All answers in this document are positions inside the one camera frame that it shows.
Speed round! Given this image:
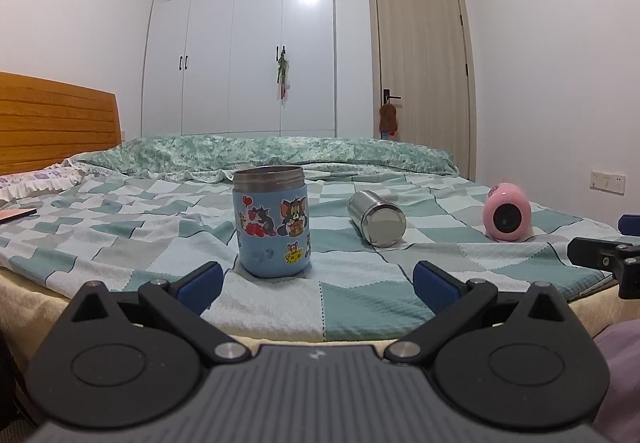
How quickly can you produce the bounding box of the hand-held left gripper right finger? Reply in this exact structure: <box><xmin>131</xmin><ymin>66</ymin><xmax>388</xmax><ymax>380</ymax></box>
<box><xmin>383</xmin><ymin>260</ymin><xmax>582</xmax><ymax>367</ymax></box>

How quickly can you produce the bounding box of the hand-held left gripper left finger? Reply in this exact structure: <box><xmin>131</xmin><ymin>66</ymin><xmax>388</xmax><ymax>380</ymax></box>
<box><xmin>59</xmin><ymin>261</ymin><xmax>252</xmax><ymax>367</ymax></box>

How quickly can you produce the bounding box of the stainless steel cup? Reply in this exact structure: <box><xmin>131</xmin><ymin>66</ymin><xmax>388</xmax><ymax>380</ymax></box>
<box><xmin>348</xmin><ymin>190</ymin><xmax>407</xmax><ymax>248</ymax></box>

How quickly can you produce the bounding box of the pink cup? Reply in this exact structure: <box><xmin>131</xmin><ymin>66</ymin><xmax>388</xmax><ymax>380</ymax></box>
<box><xmin>482</xmin><ymin>182</ymin><xmax>533</xmax><ymax>243</ymax></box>

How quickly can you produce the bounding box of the blue cartoon sticker cup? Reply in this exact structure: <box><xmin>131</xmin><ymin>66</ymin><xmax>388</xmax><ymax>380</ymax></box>
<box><xmin>232</xmin><ymin>166</ymin><xmax>312</xmax><ymax>280</ymax></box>

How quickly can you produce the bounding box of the green checkered bed sheet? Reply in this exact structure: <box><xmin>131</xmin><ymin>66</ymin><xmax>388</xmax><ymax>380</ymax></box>
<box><xmin>0</xmin><ymin>170</ymin><xmax>622</xmax><ymax>345</ymax></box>

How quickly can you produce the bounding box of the purple clothing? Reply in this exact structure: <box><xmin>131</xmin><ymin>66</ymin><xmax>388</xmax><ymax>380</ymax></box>
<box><xmin>592</xmin><ymin>320</ymin><xmax>640</xmax><ymax>430</ymax></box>

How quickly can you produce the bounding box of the green floral quilt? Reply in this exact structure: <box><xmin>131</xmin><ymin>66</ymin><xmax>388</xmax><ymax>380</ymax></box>
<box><xmin>74</xmin><ymin>135</ymin><xmax>460</xmax><ymax>184</ymax></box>

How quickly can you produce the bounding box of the brown plush toy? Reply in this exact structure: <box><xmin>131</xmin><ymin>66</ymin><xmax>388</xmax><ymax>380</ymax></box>
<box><xmin>378</xmin><ymin>102</ymin><xmax>400</xmax><ymax>140</ymax></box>

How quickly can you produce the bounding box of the beige mattress pad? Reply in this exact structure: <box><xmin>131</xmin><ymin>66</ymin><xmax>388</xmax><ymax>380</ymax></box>
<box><xmin>0</xmin><ymin>267</ymin><xmax>640</xmax><ymax>374</ymax></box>

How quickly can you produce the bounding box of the pink smartphone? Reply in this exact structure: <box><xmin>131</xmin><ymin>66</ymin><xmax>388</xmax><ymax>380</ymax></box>
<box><xmin>0</xmin><ymin>207</ymin><xmax>39</xmax><ymax>225</ymax></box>

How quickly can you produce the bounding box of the floral ruffled pillow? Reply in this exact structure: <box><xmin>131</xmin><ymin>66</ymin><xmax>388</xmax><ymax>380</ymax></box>
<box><xmin>0</xmin><ymin>161</ymin><xmax>87</xmax><ymax>204</ymax></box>

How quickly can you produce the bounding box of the wooden headboard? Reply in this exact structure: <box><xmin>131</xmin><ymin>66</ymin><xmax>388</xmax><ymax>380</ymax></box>
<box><xmin>0</xmin><ymin>71</ymin><xmax>123</xmax><ymax>176</ymax></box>

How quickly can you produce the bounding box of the green hanging ornament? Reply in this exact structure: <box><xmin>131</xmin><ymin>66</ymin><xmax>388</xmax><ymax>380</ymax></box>
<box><xmin>274</xmin><ymin>53</ymin><xmax>291</xmax><ymax>102</ymax></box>

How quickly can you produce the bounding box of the light wooden door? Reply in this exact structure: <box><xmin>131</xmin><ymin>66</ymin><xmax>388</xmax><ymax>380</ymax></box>
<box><xmin>368</xmin><ymin>0</ymin><xmax>476</xmax><ymax>182</ymax></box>

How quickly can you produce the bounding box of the white wardrobe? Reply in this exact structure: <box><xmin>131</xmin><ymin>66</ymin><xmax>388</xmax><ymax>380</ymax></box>
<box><xmin>141</xmin><ymin>0</ymin><xmax>337</xmax><ymax>139</ymax></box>

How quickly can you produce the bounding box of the white wall socket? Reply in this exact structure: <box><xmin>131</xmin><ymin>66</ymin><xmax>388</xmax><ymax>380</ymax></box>
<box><xmin>589</xmin><ymin>169</ymin><xmax>627</xmax><ymax>196</ymax></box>

